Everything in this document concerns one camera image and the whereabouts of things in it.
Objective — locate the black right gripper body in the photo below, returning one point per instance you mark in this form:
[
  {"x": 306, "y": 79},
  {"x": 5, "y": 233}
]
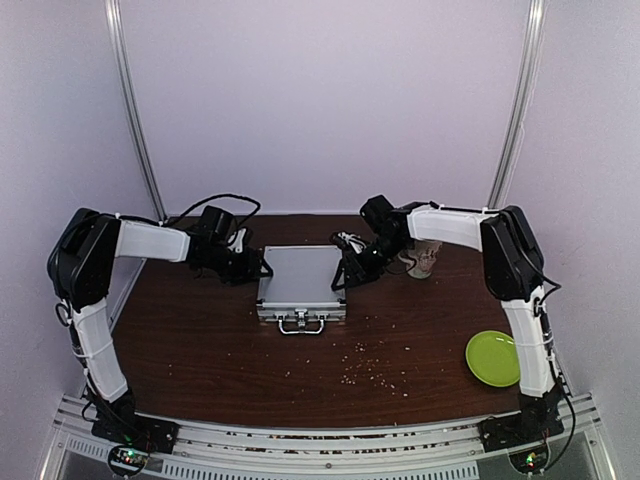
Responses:
[{"x": 372, "y": 266}]

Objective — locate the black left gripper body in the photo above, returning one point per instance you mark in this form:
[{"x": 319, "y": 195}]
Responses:
[{"x": 233, "y": 269}]

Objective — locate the aluminium poker case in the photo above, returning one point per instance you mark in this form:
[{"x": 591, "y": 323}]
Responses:
[{"x": 298, "y": 298}]

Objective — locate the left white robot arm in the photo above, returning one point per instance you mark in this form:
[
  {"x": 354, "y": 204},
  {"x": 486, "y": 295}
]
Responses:
[{"x": 80, "y": 268}]

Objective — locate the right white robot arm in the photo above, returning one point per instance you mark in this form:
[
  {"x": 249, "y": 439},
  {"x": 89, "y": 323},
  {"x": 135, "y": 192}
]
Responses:
[{"x": 513, "y": 271}]

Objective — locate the beige ceramic mug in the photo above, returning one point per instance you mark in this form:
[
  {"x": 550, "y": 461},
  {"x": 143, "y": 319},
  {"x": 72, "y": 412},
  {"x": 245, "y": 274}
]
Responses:
[{"x": 420, "y": 258}]

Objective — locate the green plate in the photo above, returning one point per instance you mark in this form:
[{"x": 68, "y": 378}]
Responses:
[{"x": 491, "y": 357}]

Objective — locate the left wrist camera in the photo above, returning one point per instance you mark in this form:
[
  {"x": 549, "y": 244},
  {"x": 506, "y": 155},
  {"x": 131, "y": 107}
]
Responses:
[{"x": 219, "y": 226}]

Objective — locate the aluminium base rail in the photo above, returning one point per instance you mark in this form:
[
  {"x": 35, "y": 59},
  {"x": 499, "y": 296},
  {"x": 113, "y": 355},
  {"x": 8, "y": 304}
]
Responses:
[{"x": 440, "y": 450}]

